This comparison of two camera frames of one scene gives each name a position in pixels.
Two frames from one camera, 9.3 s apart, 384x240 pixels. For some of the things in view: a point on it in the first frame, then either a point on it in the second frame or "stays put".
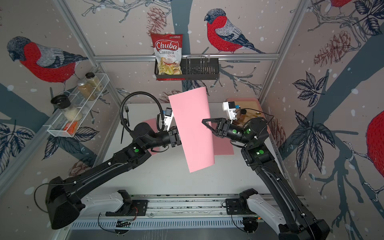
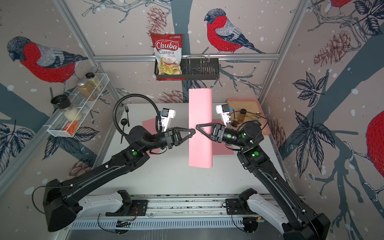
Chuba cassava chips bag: (168, 49) stays put
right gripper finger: (219, 120) to (198, 126)
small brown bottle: (242, 115) stays put
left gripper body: (173, 142) stays put
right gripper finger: (213, 130) to (198, 128)
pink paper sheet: (153, 124) stays put
